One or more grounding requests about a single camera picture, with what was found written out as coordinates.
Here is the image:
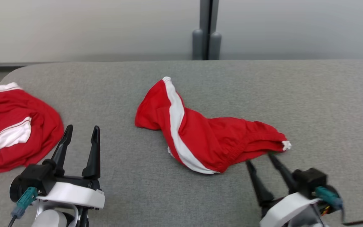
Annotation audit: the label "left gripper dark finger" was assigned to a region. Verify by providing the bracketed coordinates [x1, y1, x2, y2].
[81, 125, 101, 180]
[51, 125, 74, 177]

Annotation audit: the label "grey partition post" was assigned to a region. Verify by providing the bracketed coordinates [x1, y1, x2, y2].
[192, 0, 222, 60]

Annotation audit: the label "camera teal plug cable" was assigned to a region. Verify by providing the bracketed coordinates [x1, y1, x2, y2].
[8, 187, 39, 227]
[314, 186, 363, 226]

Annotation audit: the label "red shirt white sleeves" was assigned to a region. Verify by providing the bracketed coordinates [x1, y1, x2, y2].
[0, 82, 65, 175]

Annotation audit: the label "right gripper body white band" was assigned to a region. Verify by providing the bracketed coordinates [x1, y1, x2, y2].
[260, 192, 321, 227]

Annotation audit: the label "left camera teal plug cable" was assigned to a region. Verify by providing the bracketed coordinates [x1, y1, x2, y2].
[8, 187, 39, 227]

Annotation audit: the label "right camera teal plug cable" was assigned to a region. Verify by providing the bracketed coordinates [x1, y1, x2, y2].
[314, 186, 363, 226]

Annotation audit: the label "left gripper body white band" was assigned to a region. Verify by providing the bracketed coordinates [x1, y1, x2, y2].
[37, 174, 106, 209]

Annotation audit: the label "red shorts white stripe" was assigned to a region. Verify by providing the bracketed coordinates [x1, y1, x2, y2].
[135, 76, 292, 175]

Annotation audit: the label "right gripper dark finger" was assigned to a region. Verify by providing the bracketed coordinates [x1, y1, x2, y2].
[245, 160, 274, 207]
[268, 153, 297, 194]

